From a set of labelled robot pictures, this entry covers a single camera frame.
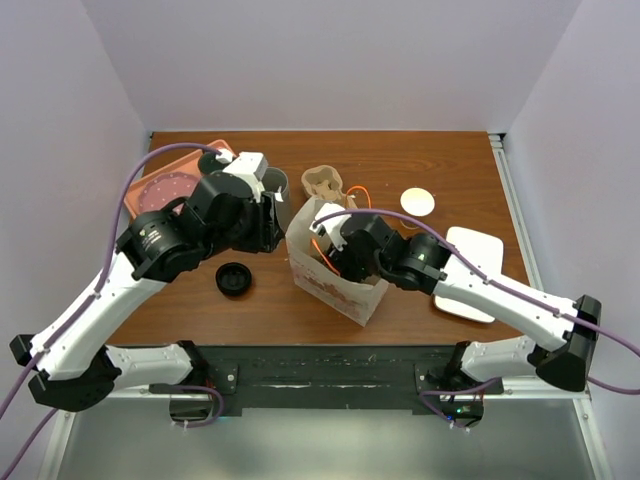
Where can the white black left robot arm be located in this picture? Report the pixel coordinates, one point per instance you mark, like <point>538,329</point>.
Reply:
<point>72,364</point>

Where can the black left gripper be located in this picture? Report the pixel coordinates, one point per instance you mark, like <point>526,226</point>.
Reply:
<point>269,232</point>

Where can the dark green mug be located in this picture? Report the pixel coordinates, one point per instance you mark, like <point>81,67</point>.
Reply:
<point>208,163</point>

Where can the grey cylindrical utensil holder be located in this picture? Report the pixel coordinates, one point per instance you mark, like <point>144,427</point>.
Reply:
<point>276,181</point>

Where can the cardboard two-cup carrier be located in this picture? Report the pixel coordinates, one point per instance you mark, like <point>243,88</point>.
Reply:
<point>323,182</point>

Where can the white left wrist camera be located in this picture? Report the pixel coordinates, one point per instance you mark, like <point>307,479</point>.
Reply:
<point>249,166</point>

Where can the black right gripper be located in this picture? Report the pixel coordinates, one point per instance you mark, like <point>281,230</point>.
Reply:
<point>345,267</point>

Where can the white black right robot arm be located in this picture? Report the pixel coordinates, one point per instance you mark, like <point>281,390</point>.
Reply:
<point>556,341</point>

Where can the pink polka dot plate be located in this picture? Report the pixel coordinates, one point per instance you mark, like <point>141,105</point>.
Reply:
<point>165,188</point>

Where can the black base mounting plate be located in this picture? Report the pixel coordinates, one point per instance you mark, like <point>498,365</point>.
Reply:
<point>420,379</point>

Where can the white plastic stirrer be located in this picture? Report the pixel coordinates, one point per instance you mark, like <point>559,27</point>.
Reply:
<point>277,196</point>

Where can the pink rectangular tray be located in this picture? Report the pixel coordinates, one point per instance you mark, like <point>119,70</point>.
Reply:
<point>187,164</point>

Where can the white rectangular plate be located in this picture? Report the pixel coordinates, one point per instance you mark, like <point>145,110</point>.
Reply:
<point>487,252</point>

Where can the cream paper takeout bag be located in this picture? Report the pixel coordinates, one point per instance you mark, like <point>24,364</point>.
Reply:
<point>357,301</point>

